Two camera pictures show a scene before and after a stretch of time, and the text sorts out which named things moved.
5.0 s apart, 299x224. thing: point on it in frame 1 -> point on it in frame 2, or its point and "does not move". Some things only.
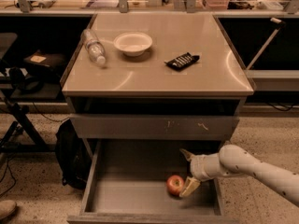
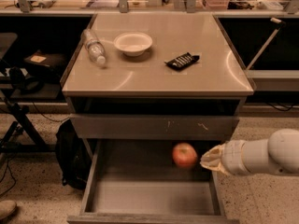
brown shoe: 7,206 does not move
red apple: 175,185 -> 184,154
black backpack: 74,156 does not move
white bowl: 133,44 does not move
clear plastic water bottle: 93,47 does not move
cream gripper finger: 191,186 -> 212,161
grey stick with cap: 280,24 does not move
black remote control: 181,63 does not move
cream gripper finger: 189,156 -> 212,156
